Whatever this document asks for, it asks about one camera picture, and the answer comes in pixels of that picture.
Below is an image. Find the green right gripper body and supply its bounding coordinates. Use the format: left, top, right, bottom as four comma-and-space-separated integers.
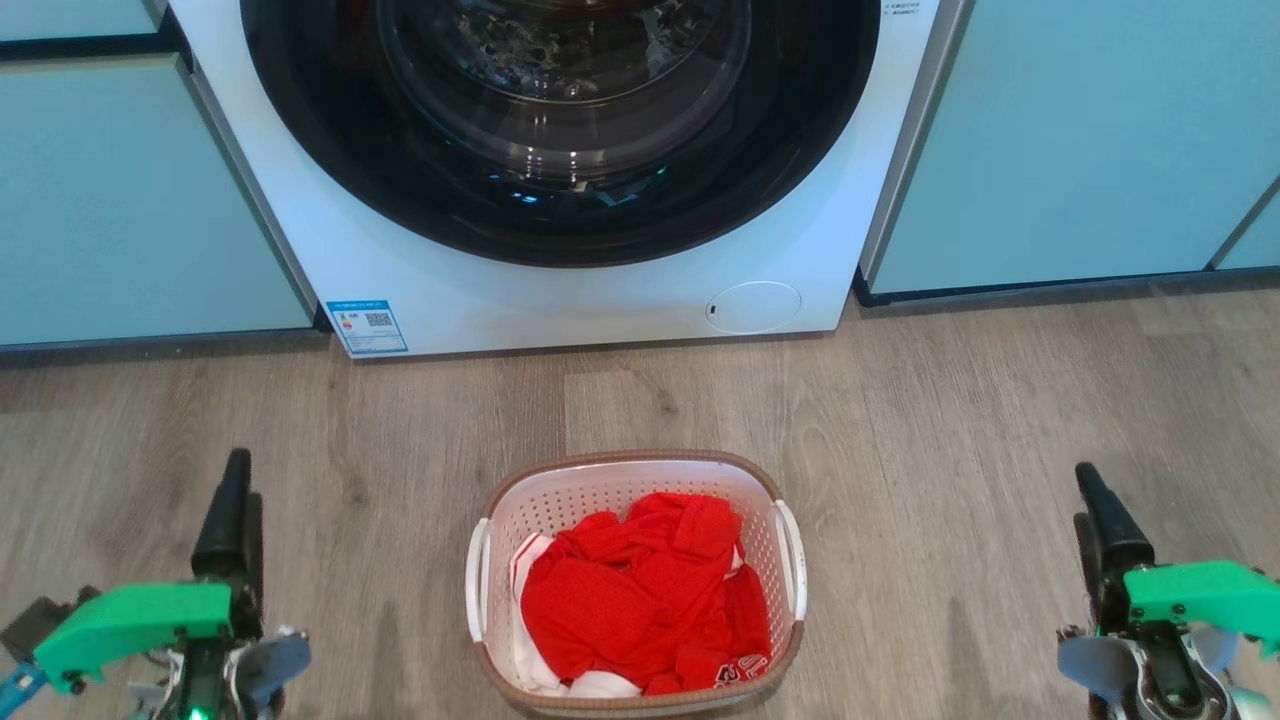
1057, 560, 1280, 720

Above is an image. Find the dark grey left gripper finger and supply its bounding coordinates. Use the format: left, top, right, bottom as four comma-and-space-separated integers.
248, 494, 265, 641
191, 448, 253, 585

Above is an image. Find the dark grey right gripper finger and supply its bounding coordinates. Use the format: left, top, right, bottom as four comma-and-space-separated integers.
1075, 462, 1157, 573
1072, 514, 1109, 633

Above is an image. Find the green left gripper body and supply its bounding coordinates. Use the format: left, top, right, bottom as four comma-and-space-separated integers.
33, 582, 312, 720

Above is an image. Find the white perforated laundry basket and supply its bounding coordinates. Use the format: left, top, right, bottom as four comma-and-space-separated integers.
465, 450, 807, 717

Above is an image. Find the blue energy label sticker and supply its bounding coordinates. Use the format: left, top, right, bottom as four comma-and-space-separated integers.
325, 299, 409, 358

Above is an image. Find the white garment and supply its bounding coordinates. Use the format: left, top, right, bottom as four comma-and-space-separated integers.
510, 532, 643, 698

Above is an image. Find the narrow pale teal cabinet door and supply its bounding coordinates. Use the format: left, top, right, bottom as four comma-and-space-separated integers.
1212, 185, 1280, 271

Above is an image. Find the large pale teal cabinet door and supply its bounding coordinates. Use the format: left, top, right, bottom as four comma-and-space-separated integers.
0, 55, 316, 347

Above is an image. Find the red mesh garment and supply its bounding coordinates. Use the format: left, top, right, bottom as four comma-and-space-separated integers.
520, 492, 773, 696

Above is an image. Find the round black glass washer door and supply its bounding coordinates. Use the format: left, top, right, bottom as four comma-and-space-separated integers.
240, 0, 881, 268

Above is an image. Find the wide pale teal cabinet panel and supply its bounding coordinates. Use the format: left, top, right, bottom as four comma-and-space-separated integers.
862, 0, 1280, 297

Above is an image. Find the white front-load washing machine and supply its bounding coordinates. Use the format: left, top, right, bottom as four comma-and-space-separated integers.
168, 0, 966, 359

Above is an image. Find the round white filter cover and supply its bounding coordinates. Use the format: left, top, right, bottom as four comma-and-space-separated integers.
705, 281, 803, 336

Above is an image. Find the pale teal cabinet drawer front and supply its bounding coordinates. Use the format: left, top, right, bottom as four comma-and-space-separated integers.
0, 0, 166, 41

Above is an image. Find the blue left camera connector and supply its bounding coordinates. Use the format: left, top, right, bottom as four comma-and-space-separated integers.
0, 662, 49, 715

